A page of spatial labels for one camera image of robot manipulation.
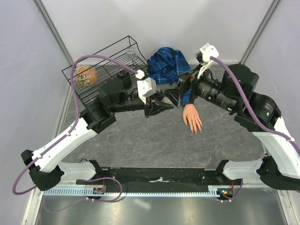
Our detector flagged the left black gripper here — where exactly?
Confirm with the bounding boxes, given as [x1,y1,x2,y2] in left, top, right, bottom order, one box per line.
[111,89,174,118]

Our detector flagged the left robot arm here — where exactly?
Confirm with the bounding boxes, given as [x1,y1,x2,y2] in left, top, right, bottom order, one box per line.
[21,77,174,191]

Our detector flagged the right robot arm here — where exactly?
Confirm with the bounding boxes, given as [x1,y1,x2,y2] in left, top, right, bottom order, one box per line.
[165,64,300,191]

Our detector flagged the mannequin hand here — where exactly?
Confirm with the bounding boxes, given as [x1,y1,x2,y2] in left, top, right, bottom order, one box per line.
[182,104,203,134]

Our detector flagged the blue plaid shirt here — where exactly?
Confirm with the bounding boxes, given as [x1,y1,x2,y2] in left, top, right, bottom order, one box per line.
[144,46,195,108]

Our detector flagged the black mug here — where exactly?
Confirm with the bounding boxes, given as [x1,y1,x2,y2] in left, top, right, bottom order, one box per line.
[117,69,132,90]

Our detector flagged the clear glass cup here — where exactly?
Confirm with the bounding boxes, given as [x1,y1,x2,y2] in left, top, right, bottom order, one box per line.
[126,47,136,60]

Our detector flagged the brown floral ceramic bowl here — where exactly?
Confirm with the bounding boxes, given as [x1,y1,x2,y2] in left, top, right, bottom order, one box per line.
[75,65,98,87]

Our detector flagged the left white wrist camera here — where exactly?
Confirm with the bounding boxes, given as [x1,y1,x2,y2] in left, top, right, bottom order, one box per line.
[137,77,157,104]

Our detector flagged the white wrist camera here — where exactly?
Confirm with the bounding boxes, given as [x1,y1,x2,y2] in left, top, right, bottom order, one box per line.
[137,77,157,104]
[195,43,219,79]

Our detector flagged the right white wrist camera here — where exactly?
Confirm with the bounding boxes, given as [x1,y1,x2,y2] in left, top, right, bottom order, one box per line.
[195,43,219,79]

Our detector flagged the black wire dish rack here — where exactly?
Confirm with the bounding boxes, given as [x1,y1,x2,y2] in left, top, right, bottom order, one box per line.
[73,36,147,106]

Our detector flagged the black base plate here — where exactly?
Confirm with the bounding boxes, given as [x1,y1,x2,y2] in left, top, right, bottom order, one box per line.
[75,166,243,194]

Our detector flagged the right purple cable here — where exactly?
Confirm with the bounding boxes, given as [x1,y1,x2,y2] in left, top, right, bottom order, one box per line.
[210,56,300,153]

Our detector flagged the purple cable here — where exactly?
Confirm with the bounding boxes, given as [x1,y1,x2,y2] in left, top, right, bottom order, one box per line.
[210,56,300,153]
[12,54,144,195]

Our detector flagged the blue slotted cable duct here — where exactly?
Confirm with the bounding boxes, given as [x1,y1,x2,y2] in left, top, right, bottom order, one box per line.
[44,187,231,197]

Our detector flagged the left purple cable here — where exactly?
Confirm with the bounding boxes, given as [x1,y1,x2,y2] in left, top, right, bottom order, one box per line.
[12,54,144,195]

